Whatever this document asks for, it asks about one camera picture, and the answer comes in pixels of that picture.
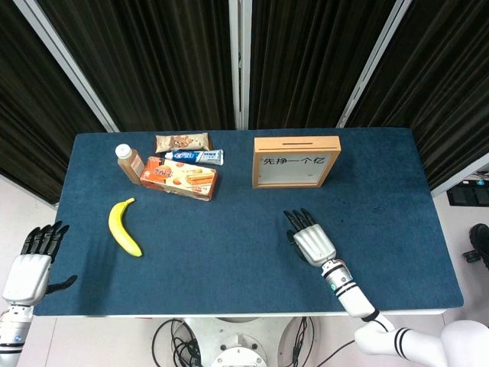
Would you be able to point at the yellow banana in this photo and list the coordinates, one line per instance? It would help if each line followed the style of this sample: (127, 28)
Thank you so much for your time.
(119, 229)

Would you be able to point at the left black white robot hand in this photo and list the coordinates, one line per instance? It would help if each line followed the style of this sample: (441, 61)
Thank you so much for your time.
(26, 277)

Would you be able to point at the brown juice bottle white cap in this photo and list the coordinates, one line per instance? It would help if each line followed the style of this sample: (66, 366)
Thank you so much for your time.
(130, 164)

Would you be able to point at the blue table cloth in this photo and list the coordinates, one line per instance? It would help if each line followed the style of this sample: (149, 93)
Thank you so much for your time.
(210, 275)

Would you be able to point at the grey partition frame post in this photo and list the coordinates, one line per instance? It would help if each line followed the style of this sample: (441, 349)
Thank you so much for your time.
(458, 176)
(238, 57)
(65, 65)
(374, 61)

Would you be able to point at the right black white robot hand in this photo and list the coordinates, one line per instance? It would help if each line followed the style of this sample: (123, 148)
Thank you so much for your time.
(315, 244)

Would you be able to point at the brown snack packet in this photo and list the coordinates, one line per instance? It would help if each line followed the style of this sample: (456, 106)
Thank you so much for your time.
(183, 142)

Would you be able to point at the black stand foot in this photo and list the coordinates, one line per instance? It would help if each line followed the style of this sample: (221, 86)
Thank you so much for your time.
(470, 256)

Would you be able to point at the wooden coin box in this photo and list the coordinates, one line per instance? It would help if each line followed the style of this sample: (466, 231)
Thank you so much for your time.
(294, 172)

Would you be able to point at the blue white toothpaste box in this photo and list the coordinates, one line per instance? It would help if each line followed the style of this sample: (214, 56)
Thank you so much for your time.
(198, 156)

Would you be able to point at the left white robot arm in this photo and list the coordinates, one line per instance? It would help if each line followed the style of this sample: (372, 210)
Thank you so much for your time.
(11, 332)

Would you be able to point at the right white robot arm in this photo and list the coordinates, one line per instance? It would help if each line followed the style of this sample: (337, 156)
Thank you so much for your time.
(355, 298)

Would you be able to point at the orange biscuit box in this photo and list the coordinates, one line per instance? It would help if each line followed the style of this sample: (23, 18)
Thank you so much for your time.
(179, 177)

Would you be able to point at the black pleated curtain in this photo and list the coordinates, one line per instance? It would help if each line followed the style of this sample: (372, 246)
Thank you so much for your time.
(30, 114)
(439, 76)
(153, 57)
(305, 57)

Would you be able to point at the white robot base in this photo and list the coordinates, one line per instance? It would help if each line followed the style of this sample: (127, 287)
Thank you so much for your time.
(238, 344)

